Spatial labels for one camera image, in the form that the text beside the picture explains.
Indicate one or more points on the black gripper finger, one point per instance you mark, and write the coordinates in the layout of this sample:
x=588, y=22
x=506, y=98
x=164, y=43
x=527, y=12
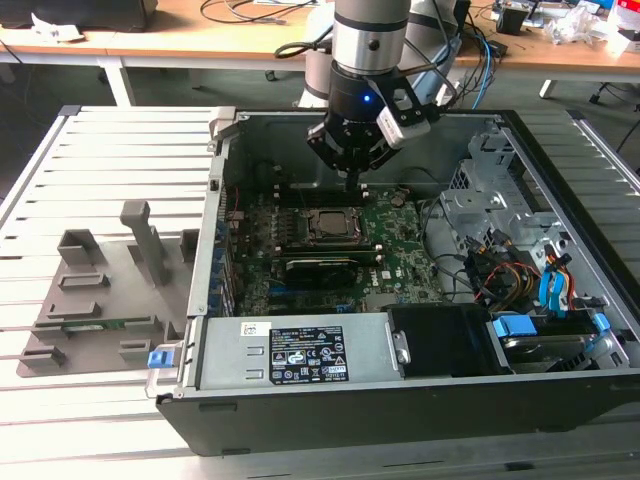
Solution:
x=322, y=145
x=382, y=157

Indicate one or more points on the silver CPU plate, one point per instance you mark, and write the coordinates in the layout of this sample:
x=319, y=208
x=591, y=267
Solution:
x=334, y=223

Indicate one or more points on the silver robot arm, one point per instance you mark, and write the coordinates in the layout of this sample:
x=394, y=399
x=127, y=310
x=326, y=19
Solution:
x=370, y=30

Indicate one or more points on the CPU socket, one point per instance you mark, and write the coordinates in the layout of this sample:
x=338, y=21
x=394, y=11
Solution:
x=310, y=242

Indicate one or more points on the black RAM slot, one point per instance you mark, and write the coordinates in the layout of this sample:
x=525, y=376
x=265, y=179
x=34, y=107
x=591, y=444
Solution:
x=310, y=190
x=310, y=198
x=374, y=258
x=310, y=194
x=300, y=248
x=295, y=243
x=310, y=186
x=372, y=253

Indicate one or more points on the round coin battery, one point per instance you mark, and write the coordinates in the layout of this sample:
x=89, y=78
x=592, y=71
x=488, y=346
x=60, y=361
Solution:
x=396, y=199

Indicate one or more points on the green motherboard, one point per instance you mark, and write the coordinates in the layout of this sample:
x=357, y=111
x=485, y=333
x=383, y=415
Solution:
x=400, y=250

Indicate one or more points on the metal drive cage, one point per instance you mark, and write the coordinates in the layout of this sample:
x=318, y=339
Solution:
x=475, y=210

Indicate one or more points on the black graphics card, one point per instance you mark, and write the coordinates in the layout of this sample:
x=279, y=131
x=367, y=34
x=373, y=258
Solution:
x=320, y=274

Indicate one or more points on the wooden desk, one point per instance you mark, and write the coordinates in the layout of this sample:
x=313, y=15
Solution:
x=225, y=47
x=60, y=50

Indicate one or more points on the grey chipset heatsink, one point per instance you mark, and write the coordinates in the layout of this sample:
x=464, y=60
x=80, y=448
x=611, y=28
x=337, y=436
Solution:
x=381, y=299

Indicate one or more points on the small black device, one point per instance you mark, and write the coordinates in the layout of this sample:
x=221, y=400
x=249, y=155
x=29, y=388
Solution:
x=497, y=48

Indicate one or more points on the black box on desk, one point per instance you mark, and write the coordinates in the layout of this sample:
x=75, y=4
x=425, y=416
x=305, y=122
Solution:
x=461, y=15

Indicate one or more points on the black cup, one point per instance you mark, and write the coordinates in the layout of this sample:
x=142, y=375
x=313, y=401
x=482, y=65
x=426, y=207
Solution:
x=510, y=22

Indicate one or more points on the black fan shroud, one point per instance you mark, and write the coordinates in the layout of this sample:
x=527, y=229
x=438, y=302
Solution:
x=440, y=340

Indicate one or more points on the blue disk carrier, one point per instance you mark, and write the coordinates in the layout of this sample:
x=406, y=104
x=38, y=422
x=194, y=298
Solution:
x=512, y=327

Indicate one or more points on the grey power supply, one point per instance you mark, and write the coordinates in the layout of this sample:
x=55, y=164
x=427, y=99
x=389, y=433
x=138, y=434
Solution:
x=225, y=350

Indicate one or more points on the clear plastic bags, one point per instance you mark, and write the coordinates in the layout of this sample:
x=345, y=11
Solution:
x=575, y=25

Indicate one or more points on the grey parts rack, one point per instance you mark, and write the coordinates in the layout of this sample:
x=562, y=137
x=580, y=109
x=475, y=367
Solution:
x=150, y=310

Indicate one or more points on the silver hard disk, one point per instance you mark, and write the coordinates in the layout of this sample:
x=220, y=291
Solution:
x=540, y=350

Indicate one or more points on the black open PC case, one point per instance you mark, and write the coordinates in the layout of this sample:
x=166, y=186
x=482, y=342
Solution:
x=350, y=415

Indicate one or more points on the blue case latch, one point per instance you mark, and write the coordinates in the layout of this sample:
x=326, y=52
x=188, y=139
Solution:
x=161, y=360

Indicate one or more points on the white and red box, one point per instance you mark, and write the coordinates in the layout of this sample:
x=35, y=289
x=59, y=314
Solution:
x=622, y=30

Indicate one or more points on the large black case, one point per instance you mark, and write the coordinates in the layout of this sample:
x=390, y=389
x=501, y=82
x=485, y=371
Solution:
x=75, y=12

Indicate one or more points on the green RAM stick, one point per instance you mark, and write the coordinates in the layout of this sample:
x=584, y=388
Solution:
x=95, y=326

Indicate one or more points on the white crumpled paper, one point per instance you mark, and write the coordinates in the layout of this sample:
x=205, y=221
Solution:
x=55, y=31

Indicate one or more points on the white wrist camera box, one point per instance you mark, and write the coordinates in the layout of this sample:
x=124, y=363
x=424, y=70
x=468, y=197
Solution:
x=400, y=130

